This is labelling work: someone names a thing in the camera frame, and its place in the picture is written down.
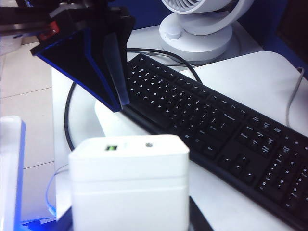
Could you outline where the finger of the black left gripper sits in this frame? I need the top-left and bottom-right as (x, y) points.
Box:
(103, 7), (135, 108)
(29, 27), (123, 114)

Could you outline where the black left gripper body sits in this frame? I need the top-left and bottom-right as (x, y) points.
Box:
(0, 0), (126, 42)

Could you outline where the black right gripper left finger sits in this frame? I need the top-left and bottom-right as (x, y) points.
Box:
(57, 206), (73, 231)

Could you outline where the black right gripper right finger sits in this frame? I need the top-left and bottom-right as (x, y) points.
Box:
(190, 197), (214, 231)

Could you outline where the white charging base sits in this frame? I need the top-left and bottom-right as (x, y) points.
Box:
(68, 134), (191, 231)

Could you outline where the white furniture panel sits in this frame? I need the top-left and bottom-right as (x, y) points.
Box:
(0, 115), (26, 231)

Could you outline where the white desk fan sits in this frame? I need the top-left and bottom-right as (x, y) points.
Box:
(158, 0), (256, 65)

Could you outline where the black computer keyboard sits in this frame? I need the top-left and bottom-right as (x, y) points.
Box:
(121, 53), (308, 231)

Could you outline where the white raised desk platform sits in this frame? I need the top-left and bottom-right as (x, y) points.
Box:
(94, 50), (308, 231)

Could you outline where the black HDMI cable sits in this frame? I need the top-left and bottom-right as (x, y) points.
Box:
(64, 47), (202, 150)

